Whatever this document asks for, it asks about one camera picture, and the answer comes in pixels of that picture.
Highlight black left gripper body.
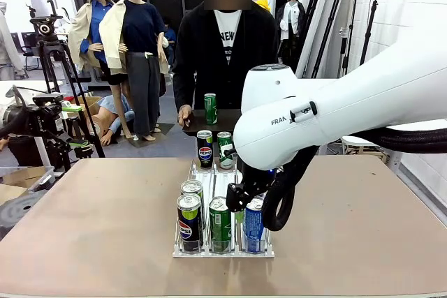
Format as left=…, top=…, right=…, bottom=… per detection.
left=22, top=103, right=66, bottom=138

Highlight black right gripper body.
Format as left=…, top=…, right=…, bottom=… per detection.
left=226, top=163, right=277, bottom=212

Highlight blue Pocari Sweat can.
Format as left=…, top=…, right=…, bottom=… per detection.
left=243, top=197, right=266, bottom=253

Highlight black serving tray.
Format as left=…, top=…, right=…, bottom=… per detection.
left=182, top=108, right=242, bottom=137

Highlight green cider can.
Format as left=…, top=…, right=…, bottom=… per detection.
left=208, top=195, right=233, bottom=254
left=204, top=93, right=218, bottom=126

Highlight seated person in blue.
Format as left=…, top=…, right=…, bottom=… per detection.
left=163, top=17, right=177, bottom=67

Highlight person in black cardigan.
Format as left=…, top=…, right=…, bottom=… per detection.
left=172, top=0, right=282, bottom=128

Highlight person's right hand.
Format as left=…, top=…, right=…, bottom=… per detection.
left=177, top=104, right=194, bottom=128

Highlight brown cardboard box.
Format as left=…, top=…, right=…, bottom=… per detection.
left=68, top=95, right=102, bottom=114

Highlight black bag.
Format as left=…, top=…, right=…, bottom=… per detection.
left=6, top=135, right=48, bottom=167

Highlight white can dispenser rack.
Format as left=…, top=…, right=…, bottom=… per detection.
left=172, top=158, right=276, bottom=259

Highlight floor dummy in blue shirt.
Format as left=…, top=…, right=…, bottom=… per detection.
left=87, top=95, right=135, bottom=147

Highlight black Pepsi can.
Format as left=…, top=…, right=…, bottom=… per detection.
left=180, top=179, right=205, bottom=204
left=177, top=193, right=205, bottom=253

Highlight clear bin with cardboard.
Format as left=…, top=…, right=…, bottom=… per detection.
left=0, top=165, right=56, bottom=193

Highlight slim green Chilsung display can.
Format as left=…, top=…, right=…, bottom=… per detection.
left=217, top=131, right=234, bottom=170

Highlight slim Pepsi display can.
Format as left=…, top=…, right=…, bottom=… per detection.
left=196, top=129, right=214, bottom=169

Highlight black office chair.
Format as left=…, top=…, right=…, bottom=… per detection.
left=19, top=31, right=41, bottom=70

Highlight grey garment mannequin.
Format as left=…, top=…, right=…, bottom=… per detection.
left=0, top=1, right=25, bottom=81

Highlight dark mannequin floor plate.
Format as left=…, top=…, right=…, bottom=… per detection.
left=125, top=121, right=175, bottom=149

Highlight mannequin black hat beige coat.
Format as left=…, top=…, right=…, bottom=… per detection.
left=68, top=0, right=133, bottom=138

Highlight black upright stand with clamp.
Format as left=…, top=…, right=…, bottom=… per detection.
left=338, top=0, right=362, bottom=77

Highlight mannequin black jacket white shirt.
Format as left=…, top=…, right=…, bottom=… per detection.
left=274, top=0, right=307, bottom=68

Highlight black leaning stand poles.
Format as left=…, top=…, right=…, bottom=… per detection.
left=296, top=0, right=353, bottom=79

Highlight black light stand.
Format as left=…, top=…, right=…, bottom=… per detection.
left=359, top=0, right=380, bottom=65

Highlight black left arm cable sleeve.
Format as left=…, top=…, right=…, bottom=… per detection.
left=0, top=109, right=39, bottom=140

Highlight black arm cable sleeve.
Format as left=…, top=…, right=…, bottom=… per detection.
left=0, top=109, right=39, bottom=140
left=261, top=126, right=447, bottom=232

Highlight black camera tripod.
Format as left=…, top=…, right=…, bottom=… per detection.
left=36, top=39, right=105, bottom=170

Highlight grey round base plate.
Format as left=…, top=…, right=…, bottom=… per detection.
left=0, top=189, right=48, bottom=239

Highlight black right arm cable sleeve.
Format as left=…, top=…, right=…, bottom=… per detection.
left=261, top=126, right=447, bottom=232

